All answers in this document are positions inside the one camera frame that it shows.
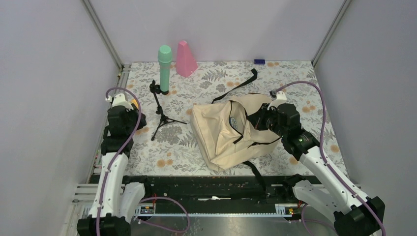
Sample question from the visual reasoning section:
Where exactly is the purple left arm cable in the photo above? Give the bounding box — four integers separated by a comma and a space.
95, 87, 191, 236

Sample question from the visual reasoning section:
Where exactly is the small blue block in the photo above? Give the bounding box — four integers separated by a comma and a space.
254, 59, 266, 65

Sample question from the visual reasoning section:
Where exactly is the beige canvas backpack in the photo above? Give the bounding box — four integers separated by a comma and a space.
190, 68, 282, 196

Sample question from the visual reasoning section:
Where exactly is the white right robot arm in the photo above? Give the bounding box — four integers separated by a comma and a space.
247, 94, 386, 236

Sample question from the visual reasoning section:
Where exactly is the mint green microphone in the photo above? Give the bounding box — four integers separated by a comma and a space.
157, 45, 173, 95

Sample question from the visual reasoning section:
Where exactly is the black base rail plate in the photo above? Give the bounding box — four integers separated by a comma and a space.
122, 175, 299, 214

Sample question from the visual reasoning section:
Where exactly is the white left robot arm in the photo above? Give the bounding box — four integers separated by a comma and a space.
77, 95, 153, 236

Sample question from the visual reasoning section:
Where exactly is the pink plastic cone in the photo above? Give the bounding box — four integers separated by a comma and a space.
176, 40, 198, 77

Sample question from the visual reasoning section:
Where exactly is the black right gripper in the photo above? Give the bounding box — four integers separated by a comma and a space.
247, 103, 287, 138

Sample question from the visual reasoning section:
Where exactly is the black mini tripod stand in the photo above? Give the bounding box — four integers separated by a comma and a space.
149, 80, 187, 141

